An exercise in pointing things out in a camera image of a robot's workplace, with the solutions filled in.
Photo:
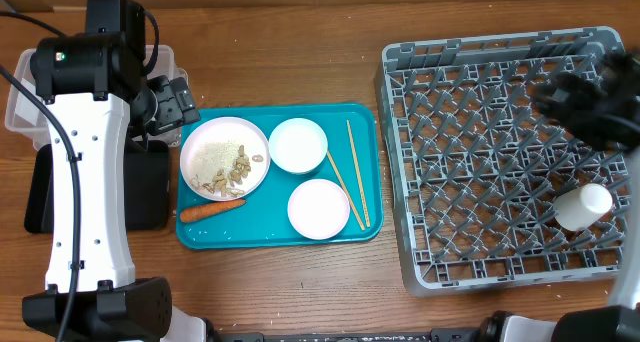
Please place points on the pile of rice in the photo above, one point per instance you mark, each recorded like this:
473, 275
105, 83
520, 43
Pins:
212, 157

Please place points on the white cup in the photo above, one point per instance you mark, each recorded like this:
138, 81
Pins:
579, 208

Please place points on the peanut shells pile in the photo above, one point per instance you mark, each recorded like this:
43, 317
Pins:
228, 184

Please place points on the teal plastic tray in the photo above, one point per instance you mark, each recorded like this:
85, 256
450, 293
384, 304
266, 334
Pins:
263, 220

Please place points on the orange carrot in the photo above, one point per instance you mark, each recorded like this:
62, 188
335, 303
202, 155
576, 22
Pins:
197, 213

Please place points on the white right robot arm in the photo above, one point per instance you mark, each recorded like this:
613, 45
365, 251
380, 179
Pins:
618, 321

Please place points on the white bowl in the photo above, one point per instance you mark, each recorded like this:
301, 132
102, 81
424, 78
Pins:
298, 145

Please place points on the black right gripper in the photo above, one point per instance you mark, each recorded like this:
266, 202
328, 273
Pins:
575, 95

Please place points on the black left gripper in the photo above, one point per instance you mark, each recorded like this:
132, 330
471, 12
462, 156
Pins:
176, 104

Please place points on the wooden chopstick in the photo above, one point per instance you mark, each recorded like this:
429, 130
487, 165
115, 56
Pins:
345, 190
358, 174

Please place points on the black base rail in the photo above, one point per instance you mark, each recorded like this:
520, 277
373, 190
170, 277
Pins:
435, 335

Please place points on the grey dishwasher rack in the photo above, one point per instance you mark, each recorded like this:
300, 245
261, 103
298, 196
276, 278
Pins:
476, 169

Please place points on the black plastic tray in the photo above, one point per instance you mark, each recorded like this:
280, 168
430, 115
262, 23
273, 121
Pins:
146, 190

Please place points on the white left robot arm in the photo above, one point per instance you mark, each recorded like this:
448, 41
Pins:
98, 94

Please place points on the pink bowl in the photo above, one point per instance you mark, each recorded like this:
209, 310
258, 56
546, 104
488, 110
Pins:
318, 209

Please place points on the clear plastic bin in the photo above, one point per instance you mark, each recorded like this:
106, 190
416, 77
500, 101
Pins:
22, 117

